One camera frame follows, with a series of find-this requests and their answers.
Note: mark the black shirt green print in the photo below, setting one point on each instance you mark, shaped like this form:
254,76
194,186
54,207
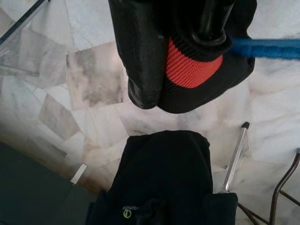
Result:
164,175

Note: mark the black shirt red collar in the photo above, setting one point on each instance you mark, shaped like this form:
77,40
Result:
187,65

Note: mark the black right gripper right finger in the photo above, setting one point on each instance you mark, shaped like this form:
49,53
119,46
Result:
213,23

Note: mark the black TV cabinet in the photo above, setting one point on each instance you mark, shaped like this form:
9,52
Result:
35,192

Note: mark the marble folding table red edge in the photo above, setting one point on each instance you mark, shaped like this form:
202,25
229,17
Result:
280,187

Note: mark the blue plastic hanger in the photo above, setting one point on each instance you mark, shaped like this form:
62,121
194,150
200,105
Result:
264,49

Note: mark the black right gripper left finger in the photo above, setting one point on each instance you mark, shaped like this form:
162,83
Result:
143,70

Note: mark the chrome clothes rack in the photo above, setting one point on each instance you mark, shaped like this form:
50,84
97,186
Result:
234,161

